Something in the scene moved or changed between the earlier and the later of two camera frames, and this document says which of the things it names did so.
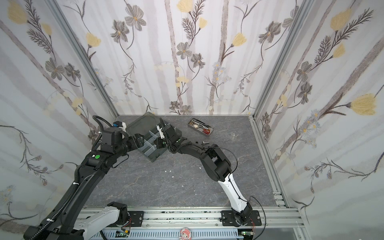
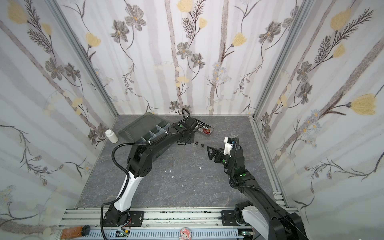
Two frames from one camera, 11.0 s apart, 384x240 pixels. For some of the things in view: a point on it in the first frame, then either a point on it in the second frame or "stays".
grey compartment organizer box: (146, 126) stays
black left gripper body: (132, 144) -> (190, 139)
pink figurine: (185, 233) stays
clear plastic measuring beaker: (234, 135) stays
